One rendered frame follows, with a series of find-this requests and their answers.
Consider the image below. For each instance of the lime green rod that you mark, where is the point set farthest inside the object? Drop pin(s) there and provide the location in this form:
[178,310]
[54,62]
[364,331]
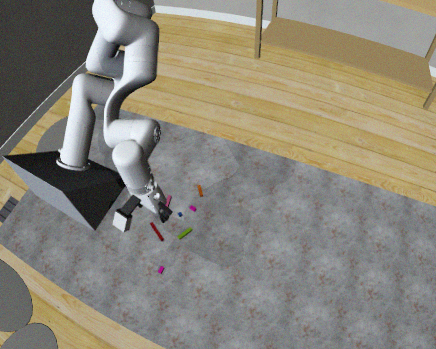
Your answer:
[185,233]

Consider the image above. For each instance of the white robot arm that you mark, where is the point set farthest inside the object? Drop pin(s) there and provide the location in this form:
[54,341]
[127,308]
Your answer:
[133,140]

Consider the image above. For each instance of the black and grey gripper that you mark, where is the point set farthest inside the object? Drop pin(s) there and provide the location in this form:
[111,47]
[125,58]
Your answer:
[153,200]

